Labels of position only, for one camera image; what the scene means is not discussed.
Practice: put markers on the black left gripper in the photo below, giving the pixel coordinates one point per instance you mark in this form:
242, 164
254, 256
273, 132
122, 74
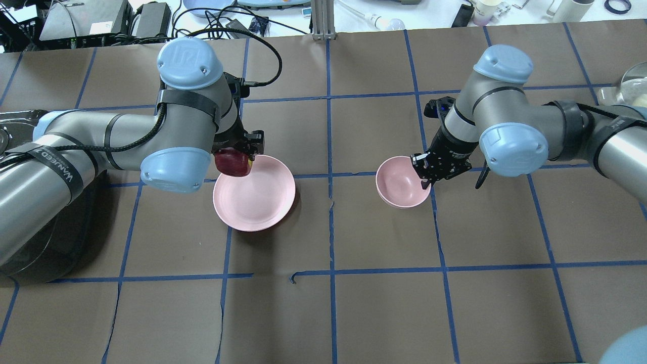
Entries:
233, 139

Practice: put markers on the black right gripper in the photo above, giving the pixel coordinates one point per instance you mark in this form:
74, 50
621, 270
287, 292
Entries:
451, 146

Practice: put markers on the red apple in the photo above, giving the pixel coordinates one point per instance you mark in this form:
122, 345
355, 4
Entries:
232, 162

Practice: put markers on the pink bowl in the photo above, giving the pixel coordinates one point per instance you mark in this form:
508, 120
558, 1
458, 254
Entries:
398, 184

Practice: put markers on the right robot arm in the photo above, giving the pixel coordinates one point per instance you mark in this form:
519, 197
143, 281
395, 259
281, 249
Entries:
492, 113

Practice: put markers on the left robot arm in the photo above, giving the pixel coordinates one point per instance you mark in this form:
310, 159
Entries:
197, 123

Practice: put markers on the pink plate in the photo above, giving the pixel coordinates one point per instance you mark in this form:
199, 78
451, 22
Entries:
257, 201

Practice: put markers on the black power adapter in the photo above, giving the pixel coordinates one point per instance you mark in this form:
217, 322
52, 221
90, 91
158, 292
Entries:
151, 20

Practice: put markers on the white light bulb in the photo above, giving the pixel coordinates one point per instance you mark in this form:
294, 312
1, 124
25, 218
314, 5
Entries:
385, 24

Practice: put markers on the white paper cup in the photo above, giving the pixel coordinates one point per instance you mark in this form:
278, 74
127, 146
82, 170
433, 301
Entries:
484, 11

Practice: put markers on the black electronics box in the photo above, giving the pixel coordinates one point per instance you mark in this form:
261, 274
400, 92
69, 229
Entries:
86, 20

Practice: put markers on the glass dome lid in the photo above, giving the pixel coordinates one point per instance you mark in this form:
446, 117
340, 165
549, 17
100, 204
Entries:
629, 90

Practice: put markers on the blue tape roll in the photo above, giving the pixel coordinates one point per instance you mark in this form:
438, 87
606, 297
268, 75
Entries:
618, 7

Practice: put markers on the aluminium frame post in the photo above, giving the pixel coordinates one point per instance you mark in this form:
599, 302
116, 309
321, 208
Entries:
322, 20

